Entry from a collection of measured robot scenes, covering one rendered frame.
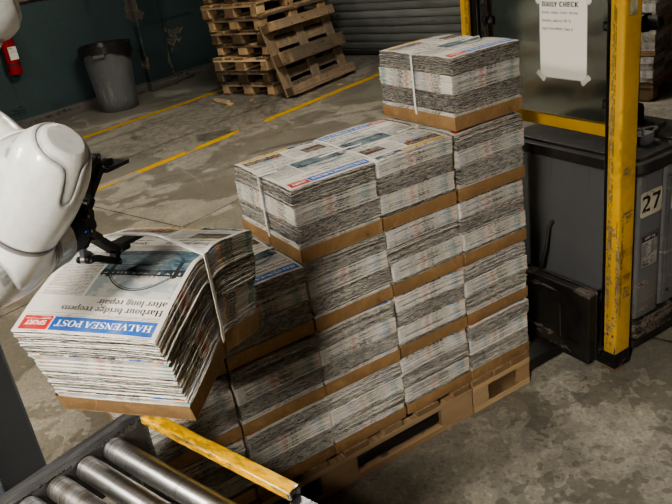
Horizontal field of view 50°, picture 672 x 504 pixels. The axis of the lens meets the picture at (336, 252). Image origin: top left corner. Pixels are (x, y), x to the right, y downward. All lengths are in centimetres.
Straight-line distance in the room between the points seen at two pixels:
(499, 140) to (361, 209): 55
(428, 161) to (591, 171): 84
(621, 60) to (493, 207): 60
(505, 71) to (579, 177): 69
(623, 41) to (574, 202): 75
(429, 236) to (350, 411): 61
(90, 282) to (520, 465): 164
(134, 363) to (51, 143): 46
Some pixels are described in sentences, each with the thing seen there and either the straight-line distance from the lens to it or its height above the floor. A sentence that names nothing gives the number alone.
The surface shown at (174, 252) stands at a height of 119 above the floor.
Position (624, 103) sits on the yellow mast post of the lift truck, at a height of 105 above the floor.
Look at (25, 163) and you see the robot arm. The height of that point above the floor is 148.
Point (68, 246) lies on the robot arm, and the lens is 119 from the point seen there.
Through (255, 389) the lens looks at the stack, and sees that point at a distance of 214.
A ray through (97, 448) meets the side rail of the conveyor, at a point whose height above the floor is 80.
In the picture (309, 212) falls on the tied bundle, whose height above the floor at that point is 98.
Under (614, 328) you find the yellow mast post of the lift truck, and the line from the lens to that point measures 287.
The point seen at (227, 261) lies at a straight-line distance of 143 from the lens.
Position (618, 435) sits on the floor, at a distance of 271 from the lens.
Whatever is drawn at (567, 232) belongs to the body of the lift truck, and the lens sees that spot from 306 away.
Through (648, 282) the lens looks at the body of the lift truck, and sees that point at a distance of 301.
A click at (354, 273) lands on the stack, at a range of 218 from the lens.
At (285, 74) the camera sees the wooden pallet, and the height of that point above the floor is 24.
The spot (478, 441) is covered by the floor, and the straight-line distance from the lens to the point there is 266.
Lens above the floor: 171
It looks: 25 degrees down
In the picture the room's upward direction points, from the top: 8 degrees counter-clockwise
